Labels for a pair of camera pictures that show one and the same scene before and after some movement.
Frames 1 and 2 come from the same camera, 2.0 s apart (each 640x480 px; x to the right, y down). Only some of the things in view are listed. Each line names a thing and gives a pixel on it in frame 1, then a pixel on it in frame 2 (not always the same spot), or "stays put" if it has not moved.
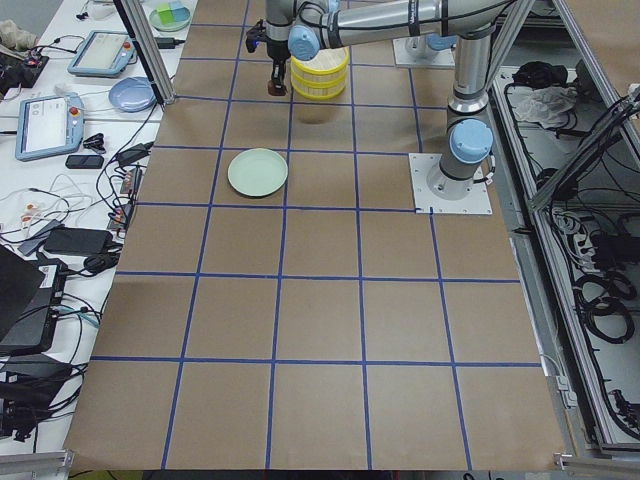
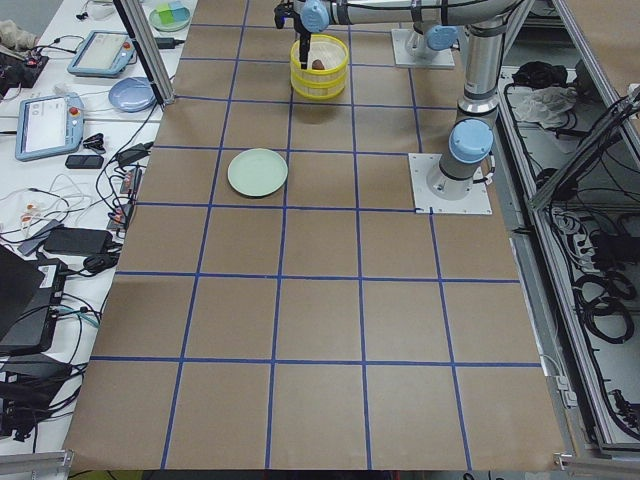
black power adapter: [77, 241] stays put
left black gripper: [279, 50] → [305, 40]
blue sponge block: [179, 11] stays put
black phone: [84, 161] stays put
